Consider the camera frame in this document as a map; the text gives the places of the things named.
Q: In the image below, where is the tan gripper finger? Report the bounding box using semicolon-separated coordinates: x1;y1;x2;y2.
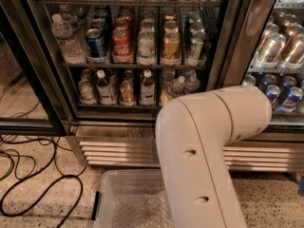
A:
161;90;172;106

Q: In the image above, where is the clear water bottle front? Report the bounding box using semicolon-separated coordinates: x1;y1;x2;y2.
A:
167;76;185;98

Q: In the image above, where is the clear water bottle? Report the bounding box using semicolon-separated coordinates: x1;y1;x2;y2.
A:
167;76;185;98
184;75;200;94

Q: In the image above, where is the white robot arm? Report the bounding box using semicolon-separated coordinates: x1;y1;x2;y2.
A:
155;85;272;228

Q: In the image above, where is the dark tea bottle white cap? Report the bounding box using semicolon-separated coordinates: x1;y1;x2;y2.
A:
140;69;155;106

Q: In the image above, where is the clear water bottle right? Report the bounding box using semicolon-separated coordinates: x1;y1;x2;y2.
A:
184;75;200;94

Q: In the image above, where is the brown tea bottle white cap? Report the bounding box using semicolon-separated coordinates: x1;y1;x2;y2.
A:
96;70;117;105

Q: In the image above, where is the stainless steel fridge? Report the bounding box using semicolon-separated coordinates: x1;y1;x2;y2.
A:
0;0;304;173

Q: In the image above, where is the white green can right fridge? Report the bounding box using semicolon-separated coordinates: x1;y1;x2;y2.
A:
242;75;256;86

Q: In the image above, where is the large water bottle middle shelf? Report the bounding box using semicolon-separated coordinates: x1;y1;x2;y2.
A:
51;14;86;64

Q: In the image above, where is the blue pepsi can right fridge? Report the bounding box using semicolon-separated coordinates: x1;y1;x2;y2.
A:
265;85;281;106

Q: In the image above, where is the gold can right fridge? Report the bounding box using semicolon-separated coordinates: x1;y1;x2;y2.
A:
254;33;286;68

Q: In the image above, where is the open glass fridge door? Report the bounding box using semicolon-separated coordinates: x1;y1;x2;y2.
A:
0;3;68;136

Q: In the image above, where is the amber glass jar drink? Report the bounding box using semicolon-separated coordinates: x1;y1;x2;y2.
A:
120;80;136;106

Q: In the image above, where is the white green soda can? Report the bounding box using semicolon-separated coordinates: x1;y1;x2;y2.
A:
137;31;156;66

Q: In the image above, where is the orange gold soda can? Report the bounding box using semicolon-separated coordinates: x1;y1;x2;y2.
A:
161;31;181;67

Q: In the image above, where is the red coca cola can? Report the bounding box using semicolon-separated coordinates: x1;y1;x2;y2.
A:
112;28;132;63

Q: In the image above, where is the green silver soda can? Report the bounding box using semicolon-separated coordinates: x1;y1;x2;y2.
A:
186;31;206;67

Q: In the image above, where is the glass jar drink left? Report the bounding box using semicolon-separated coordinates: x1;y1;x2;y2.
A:
78;80;97;105

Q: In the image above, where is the blue pepsi can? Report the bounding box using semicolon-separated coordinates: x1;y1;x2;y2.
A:
85;28;107;63

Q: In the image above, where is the clear plastic storage bin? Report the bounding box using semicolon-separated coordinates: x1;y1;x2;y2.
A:
92;169;174;228

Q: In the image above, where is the bubble wrap sheet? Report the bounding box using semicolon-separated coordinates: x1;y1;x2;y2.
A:
111;184;174;228

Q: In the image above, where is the black floor cable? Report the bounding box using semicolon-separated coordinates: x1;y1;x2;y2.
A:
0;133;87;228

